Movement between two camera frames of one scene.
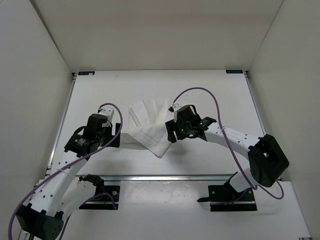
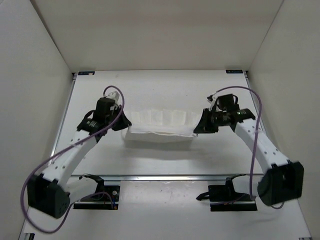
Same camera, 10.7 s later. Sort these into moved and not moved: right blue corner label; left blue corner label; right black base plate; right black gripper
Moved: right black gripper
Not moved: right blue corner label; left blue corner label; right black base plate
